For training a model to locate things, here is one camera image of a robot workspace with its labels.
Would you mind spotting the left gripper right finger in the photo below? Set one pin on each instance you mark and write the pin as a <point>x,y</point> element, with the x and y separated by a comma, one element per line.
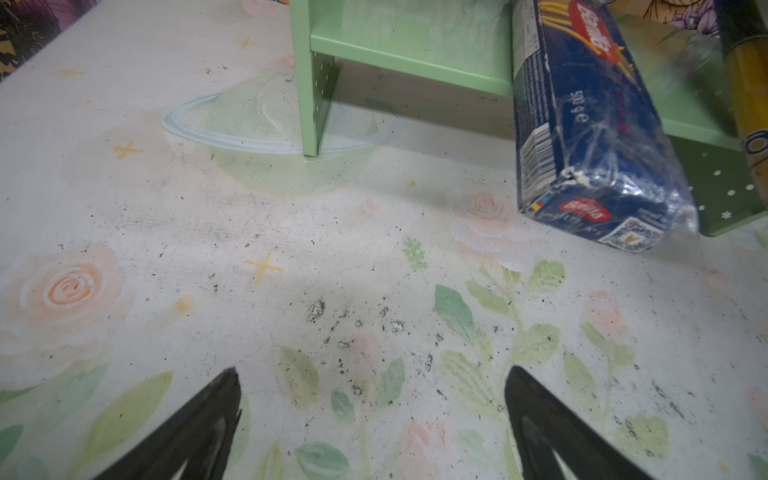
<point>548,433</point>

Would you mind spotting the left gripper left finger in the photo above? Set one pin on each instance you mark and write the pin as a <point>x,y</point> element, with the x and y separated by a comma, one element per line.
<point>194,443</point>

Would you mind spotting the blue Barilla spaghetti box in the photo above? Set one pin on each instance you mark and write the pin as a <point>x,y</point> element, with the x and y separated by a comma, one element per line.
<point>592,157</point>

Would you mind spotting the clear Ankara spaghetti pack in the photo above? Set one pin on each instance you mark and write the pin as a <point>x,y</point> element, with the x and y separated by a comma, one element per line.
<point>743,36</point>

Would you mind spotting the green wooden two-tier shelf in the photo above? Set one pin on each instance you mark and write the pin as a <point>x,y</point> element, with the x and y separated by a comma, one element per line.
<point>469,45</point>

